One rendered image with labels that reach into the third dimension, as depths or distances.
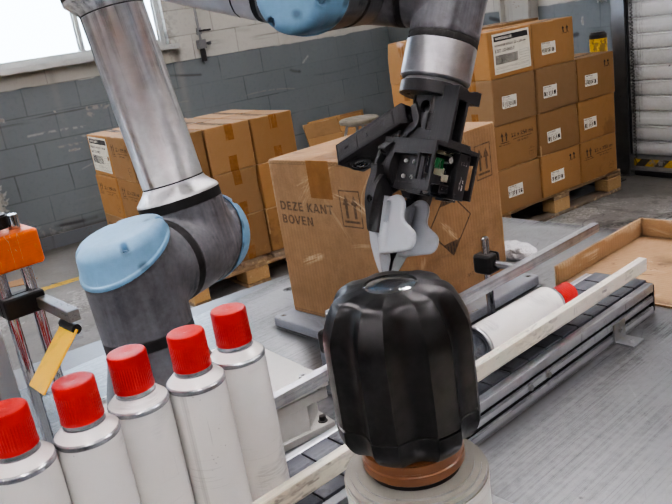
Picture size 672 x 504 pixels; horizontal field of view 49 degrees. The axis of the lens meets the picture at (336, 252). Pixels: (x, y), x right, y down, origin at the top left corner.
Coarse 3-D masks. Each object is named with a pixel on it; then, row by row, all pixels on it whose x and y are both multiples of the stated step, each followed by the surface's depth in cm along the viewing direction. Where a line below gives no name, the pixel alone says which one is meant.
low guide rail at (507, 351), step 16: (624, 272) 107; (640, 272) 110; (592, 288) 103; (608, 288) 104; (576, 304) 99; (592, 304) 102; (544, 320) 95; (560, 320) 97; (528, 336) 93; (544, 336) 95; (496, 352) 89; (512, 352) 91; (480, 368) 87; (496, 368) 89; (320, 464) 72; (336, 464) 73; (288, 480) 70; (304, 480) 70; (320, 480) 72; (272, 496) 68; (288, 496) 69; (304, 496) 71
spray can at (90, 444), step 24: (72, 384) 57; (96, 384) 58; (72, 408) 57; (96, 408) 58; (72, 432) 57; (96, 432) 58; (120, 432) 59; (72, 456) 57; (96, 456) 57; (120, 456) 59; (72, 480) 58; (96, 480) 58; (120, 480) 59
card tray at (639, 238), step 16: (640, 224) 144; (656, 224) 142; (608, 240) 137; (624, 240) 141; (640, 240) 143; (656, 240) 141; (576, 256) 130; (592, 256) 134; (608, 256) 137; (624, 256) 136; (640, 256) 134; (656, 256) 133; (560, 272) 127; (576, 272) 131; (592, 272) 131; (608, 272) 129; (656, 272) 126; (656, 288) 120; (656, 304) 114
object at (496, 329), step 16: (544, 288) 101; (560, 288) 103; (512, 304) 98; (528, 304) 98; (544, 304) 98; (560, 304) 100; (496, 320) 94; (512, 320) 95; (528, 320) 96; (480, 336) 93; (496, 336) 92; (512, 336) 94; (480, 352) 94
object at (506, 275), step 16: (592, 224) 115; (560, 240) 110; (576, 240) 111; (528, 256) 106; (544, 256) 106; (512, 272) 101; (480, 288) 97; (320, 368) 81; (304, 384) 79; (320, 384) 80; (288, 400) 78
